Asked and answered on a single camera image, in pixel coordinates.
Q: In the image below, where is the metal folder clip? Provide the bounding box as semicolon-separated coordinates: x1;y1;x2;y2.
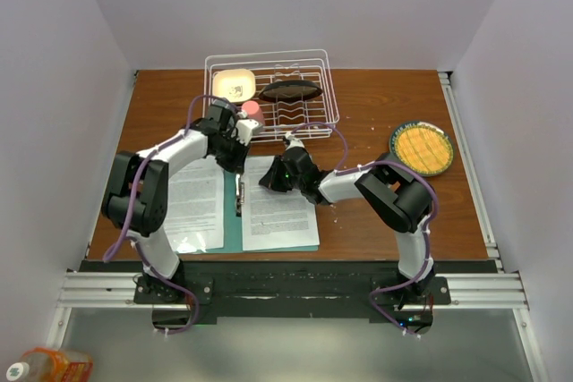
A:
235;174;244;217

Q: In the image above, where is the remaining printed paper stack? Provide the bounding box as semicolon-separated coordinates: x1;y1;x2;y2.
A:
242;156;320;251

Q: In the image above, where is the printed paper sheet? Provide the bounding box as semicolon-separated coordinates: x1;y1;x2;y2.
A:
164;157;224;254

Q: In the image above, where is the teal file folder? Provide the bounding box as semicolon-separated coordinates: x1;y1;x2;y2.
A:
194;167;319;254

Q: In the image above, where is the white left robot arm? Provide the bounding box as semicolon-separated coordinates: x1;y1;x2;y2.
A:
101;98;261;305

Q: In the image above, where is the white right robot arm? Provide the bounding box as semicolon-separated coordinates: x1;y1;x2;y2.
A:
259;147;439;304

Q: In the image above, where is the pink cup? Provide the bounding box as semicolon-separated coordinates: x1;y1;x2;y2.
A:
241;100;265;126

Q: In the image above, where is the cream square bowl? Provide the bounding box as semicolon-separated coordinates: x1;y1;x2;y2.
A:
211;69;256;104

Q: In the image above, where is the dark brown oval plate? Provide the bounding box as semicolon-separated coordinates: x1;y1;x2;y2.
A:
258;80;323;103

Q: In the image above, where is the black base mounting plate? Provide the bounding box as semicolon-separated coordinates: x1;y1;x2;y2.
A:
133;261;451;332

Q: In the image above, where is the yellow patterned round plate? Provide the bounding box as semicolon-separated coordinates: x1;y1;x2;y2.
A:
389;121;455;177

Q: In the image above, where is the orange drink bottle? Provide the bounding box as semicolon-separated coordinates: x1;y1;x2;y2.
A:
5;347;93;382

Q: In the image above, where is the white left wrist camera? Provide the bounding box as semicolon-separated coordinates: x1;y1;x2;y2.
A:
235;118;262;146

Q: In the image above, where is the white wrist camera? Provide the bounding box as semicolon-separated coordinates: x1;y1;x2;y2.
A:
283;132;305;151
235;118;262;146

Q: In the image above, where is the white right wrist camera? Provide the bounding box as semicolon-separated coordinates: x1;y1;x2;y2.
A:
283;132;305;151

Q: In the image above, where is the white wire dish rack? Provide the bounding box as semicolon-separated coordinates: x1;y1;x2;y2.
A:
203;49;339;142

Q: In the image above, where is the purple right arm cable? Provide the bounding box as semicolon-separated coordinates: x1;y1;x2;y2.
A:
286;122;440;338

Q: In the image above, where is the right side aluminium rail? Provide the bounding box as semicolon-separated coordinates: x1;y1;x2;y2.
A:
437;72;503;272

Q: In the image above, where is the aluminium frame rail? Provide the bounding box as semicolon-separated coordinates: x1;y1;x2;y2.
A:
48;272;550;381

